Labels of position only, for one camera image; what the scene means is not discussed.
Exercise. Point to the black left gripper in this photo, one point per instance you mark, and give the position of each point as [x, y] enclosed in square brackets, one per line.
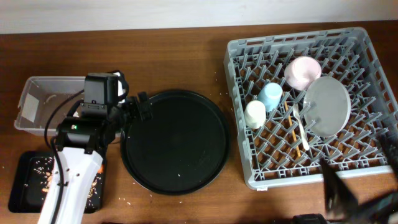
[137, 115]

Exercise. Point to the white plastic fork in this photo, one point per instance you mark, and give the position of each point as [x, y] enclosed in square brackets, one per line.
[301, 127]

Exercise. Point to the black rectangular tray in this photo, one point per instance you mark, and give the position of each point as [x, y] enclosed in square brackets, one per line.
[32, 180]

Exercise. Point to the light blue plastic cup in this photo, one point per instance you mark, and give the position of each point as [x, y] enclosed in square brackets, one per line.
[270, 96]

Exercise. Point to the round black tray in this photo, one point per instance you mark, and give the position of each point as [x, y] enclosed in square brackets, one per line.
[182, 148]

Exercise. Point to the pink white bowl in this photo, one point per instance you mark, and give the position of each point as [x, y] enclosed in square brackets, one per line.
[302, 72]

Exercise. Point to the wooden chopstick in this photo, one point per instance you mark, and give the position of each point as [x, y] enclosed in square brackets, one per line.
[293, 131]

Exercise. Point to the pale grey plate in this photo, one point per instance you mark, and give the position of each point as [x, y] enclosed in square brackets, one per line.
[329, 106]

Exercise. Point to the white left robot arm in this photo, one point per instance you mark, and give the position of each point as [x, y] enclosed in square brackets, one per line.
[101, 110]

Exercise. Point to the cream white cup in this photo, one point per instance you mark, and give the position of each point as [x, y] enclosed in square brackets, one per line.
[255, 114]

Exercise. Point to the orange carrot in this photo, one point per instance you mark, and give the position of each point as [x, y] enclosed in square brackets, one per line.
[101, 169]

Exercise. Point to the clear plastic bin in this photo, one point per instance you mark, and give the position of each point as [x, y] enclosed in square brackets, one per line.
[39, 98]

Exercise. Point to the grey dishwasher rack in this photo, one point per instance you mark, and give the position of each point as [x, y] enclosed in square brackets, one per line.
[268, 154]

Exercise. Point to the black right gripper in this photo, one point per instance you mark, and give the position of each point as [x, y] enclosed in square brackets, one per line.
[340, 192]

